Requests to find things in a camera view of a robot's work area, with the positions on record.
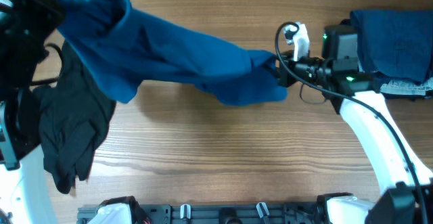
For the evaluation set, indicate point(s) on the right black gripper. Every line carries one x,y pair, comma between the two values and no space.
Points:
283,73

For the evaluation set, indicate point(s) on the blue t-shirt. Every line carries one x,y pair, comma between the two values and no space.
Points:
123,47

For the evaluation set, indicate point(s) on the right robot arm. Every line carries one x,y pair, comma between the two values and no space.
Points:
405,182

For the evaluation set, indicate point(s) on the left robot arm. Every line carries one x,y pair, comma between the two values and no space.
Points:
25,26

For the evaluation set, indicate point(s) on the folded black garment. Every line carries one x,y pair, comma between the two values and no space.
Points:
383,79

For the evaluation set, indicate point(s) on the folded navy garment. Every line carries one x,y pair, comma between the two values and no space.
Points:
395,44

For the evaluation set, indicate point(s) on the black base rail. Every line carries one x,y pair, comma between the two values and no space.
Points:
288,213

